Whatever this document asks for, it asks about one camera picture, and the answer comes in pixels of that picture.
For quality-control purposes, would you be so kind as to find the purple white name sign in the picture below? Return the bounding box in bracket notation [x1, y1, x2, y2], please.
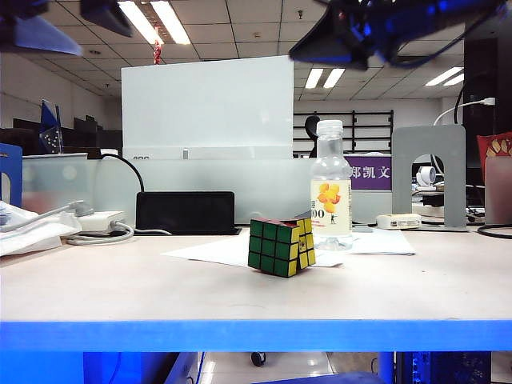
[348, 154, 394, 191]

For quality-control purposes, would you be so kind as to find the clear C100 lemon drink bottle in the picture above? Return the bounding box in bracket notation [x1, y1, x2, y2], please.
[310, 119, 354, 252]

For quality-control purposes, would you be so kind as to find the black monitor cable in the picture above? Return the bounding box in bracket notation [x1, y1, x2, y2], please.
[99, 153, 146, 194]

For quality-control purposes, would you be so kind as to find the dark cubicle divider row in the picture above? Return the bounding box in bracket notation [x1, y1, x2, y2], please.
[0, 114, 123, 159]

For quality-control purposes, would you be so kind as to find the blue patterned flag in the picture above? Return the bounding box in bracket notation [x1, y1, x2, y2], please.
[38, 99, 65, 155]

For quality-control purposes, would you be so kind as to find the blue table frame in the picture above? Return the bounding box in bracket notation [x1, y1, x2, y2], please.
[0, 319, 512, 384]

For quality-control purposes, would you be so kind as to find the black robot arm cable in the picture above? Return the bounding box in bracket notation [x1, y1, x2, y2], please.
[379, 11, 493, 68]

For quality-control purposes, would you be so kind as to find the grey power strip cable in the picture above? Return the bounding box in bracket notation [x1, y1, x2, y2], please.
[62, 221, 173, 246]

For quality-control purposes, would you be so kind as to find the white paper sheet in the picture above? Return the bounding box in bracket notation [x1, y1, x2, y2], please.
[159, 230, 347, 270]
[311, 228, 417, 257]

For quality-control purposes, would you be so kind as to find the ceiling fluorescent light panel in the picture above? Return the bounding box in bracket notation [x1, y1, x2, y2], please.
[425, 66, 466, 88]
[304, 67, 346, 90]
[118, 0, 192, 46]

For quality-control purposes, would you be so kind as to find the grey metal bookend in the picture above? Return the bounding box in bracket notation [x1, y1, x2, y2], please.
[390, 124, 470, 233]

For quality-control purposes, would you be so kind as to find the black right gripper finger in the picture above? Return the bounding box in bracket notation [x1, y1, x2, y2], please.
[288, 3, 355, 65]

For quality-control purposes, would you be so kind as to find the white USB cable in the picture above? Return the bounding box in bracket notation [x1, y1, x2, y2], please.
[434, 97, 498, 126]

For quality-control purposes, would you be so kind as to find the white power adapter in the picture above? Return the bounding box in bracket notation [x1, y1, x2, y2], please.
[376, 213, 424, 231]

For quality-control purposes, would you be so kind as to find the white power strip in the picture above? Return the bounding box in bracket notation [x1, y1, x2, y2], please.
[75, 210, 128, 233]

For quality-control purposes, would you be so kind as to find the black computer case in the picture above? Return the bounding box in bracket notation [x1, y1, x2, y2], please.
[395, 351, 493, 384]

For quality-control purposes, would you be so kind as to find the black monitor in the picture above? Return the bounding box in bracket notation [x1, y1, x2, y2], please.
[463, 35, 512, 189]

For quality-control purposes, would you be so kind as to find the black flip-up desk socket box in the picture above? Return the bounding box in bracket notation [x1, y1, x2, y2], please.
[135, 190, 244, 236]

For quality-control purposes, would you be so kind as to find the red snack bag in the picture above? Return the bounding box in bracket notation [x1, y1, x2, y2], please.
[477, 131, 512, 169]

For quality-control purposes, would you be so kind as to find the white AOC monitor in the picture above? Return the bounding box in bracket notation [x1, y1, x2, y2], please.
[121, 54, 295, 161]

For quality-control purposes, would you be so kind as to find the white desk fan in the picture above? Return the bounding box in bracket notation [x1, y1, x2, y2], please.
[415, 166, 438, 189]

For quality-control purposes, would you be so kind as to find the frosted glass desk partition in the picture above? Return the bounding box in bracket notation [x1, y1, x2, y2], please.
[22, 153, 395, 226]
[485, 155, 512, 226]

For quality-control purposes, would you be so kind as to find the translucent printed plastic bag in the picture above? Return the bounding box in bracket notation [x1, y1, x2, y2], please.
[0, 199, 84, 258]

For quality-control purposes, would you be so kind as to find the multicoloured Rubik's cube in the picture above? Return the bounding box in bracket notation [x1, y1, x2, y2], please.
[246, 217, 317, 279]

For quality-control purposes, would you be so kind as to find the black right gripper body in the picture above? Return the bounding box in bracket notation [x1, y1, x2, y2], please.
[339, 0, 405, 71]

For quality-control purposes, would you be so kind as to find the thick black looped cable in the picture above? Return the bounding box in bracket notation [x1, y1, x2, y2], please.
[477, 222, 512, 240]

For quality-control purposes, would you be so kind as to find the grey plug with grey cable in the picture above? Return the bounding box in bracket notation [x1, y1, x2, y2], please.
[0, 199, 96, 233]

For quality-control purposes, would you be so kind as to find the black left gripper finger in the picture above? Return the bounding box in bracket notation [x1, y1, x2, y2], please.
[0, 0, 84, 57]
[78, 0, 134, 38]

